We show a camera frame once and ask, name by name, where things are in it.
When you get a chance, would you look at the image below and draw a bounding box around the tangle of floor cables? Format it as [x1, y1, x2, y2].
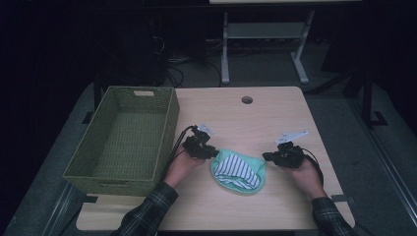
[150, 33, 224, 89]

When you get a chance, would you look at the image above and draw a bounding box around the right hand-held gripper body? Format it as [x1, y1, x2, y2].
[274, 130, 310, 170]

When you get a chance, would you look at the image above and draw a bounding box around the mint green garment striped lining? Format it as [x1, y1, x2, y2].
[209, 148, 268, 196]

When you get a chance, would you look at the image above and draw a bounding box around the person's left hand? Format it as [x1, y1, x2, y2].
[163, 147, 207, 190]

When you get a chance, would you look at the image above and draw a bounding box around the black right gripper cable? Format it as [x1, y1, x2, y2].
[301, 147, 326, 188]

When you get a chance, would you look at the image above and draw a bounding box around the person's right hand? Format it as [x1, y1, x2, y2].
[287, 156, 328, 201]

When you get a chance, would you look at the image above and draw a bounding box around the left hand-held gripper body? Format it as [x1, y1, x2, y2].
[182, 122, 216, 161]

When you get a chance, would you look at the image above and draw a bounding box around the white metal stand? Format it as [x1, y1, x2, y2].
[220, 9, 317, 86]

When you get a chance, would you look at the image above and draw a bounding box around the black metal stand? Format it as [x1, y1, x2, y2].
[342, 63, 389, 130]

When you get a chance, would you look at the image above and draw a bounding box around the green woven basket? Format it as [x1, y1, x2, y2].
[62, 85, 181, 198]

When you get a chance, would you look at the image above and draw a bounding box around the grey tape strip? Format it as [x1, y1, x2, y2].
[330, 194, 356, 203]

